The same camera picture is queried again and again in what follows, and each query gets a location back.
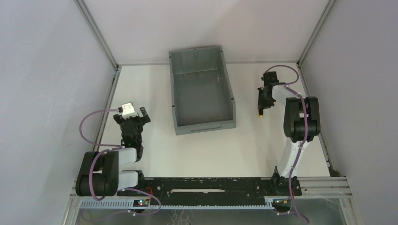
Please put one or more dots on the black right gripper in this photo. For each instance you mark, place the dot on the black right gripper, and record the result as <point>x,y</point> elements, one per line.
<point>264,95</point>

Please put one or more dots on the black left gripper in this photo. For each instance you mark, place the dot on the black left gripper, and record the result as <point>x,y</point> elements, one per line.
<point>132,120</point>

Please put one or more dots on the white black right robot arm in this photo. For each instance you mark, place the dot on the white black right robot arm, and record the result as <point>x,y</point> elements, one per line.
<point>301,124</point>

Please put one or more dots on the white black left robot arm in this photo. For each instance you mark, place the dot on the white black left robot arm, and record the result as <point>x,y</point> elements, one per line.
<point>99,175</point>

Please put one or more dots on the grey plastic storage bin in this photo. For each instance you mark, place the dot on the grey plastic storage bin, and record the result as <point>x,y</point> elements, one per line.
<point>201,95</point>

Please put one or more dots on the small lit circuit board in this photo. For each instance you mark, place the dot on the small lit circuit board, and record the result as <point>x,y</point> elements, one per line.
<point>141,203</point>

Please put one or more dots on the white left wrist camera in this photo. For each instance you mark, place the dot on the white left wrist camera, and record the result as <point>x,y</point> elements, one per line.
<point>127,110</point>

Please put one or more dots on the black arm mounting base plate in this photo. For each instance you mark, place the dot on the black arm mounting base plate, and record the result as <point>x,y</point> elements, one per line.
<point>222,191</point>

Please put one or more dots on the grey slotted cable duct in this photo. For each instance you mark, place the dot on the grey slotted cable duct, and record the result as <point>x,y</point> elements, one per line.
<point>132,204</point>

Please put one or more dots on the aluminium enclosure frame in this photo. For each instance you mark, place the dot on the aluminium enclosure frame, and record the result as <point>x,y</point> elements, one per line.
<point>88,78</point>

